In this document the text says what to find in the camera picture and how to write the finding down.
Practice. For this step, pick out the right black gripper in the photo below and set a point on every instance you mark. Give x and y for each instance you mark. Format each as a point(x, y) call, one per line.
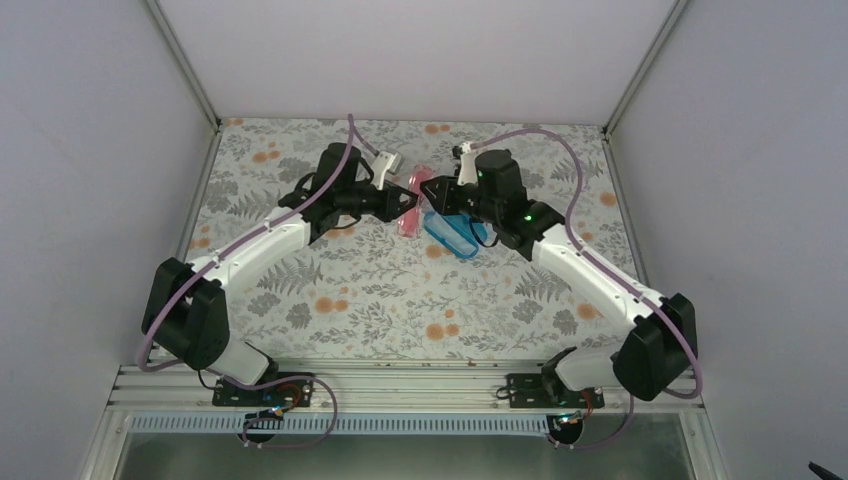
point(444, 201)

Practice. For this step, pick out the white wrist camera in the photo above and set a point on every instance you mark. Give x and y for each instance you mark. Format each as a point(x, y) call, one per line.
point(466, 154)
point(385, 163)

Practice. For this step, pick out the floral table mat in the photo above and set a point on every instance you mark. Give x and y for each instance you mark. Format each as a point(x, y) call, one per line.
point(365, 291)

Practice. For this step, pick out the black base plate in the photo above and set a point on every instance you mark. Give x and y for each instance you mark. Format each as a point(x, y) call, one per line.
point(293, 393)
point(528, 391)

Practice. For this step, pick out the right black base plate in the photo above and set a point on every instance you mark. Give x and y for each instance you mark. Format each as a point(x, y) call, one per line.
point(528, 391)

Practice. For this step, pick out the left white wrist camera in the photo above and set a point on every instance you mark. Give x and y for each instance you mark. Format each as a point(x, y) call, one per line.
point(385, 163)

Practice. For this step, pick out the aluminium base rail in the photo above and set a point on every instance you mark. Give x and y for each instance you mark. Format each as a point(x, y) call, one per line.
point(405, 387)

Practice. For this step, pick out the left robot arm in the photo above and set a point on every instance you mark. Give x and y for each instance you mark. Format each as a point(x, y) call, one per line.
point(187, 314)

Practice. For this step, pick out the white slotted cable duct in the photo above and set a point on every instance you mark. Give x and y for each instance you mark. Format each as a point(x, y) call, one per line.
point(346, 424)

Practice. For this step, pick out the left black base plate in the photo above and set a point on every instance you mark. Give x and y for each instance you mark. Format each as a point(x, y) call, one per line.
point(293, 393)

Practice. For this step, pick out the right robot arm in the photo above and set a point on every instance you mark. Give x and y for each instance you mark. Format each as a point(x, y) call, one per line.
point(660, 336)

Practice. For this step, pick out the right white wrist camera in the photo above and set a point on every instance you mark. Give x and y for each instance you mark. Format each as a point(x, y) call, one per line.
point(466, 154)

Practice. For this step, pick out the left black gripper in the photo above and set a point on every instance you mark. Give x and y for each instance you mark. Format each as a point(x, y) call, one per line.
point(391, 208)

